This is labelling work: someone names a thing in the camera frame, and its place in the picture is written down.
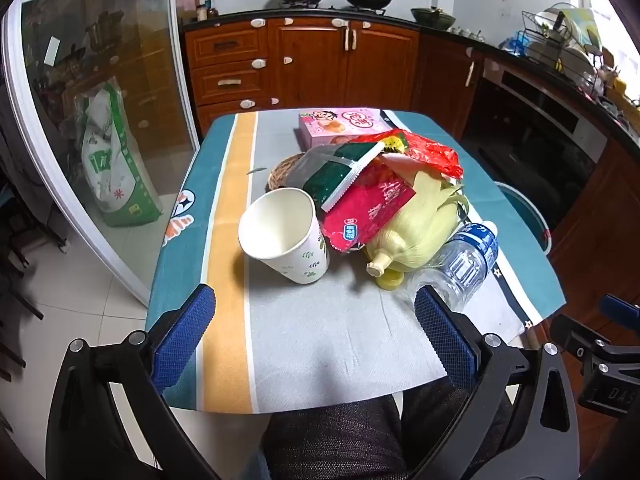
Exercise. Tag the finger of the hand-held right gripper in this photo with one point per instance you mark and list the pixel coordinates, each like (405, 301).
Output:
(620, 306)
(575, 335)

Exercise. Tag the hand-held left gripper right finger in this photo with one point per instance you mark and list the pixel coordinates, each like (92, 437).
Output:
(445, 335)

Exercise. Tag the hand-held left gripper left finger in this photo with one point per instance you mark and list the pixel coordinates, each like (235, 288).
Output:
(185, 335)

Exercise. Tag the clear plastic water bottle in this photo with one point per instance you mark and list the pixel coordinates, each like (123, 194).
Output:
(465, 265)

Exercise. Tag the yellow round lid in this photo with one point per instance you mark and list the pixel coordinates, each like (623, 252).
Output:
(391, 280)

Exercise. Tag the blue trash bin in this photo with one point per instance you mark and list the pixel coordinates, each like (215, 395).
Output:
(525, 215)

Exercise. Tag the white paper cup leaf print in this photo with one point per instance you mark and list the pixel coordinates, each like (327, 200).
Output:
(295, 255)

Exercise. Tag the red snack packet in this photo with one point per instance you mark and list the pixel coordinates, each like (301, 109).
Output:
(370, 205)

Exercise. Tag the red plastic bag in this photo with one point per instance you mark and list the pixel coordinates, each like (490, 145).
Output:
(430, 155)

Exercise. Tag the green snack packet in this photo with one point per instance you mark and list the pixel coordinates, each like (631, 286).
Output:
(330, 170)

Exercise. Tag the pink cardboard box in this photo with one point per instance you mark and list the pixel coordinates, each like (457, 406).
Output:
(330, 127)

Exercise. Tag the wooden panel cabinet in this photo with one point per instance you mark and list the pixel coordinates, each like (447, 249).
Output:
(600, 200)

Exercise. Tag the striped teal tablecloth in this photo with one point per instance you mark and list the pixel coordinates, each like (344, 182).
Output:
(310, 340)

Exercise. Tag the dark grey woven fabric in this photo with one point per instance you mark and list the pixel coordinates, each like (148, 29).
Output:
(330, 435)

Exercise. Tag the green and white rice bag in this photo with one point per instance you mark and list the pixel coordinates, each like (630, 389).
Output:
(115, 170)

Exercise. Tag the black built-in oven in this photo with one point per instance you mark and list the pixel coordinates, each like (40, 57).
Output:
(530, 125)

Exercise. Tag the sliding glass door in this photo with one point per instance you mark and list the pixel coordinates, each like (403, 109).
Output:
(100, 85)

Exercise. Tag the wooden kitchen drawer cabinet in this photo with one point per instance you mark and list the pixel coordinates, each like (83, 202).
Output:
(300, 60)

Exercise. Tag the dark pot with lid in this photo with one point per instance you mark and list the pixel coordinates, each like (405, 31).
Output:
(432, 17)

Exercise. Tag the gas stove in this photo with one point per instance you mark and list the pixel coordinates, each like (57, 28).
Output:
(330, 7)

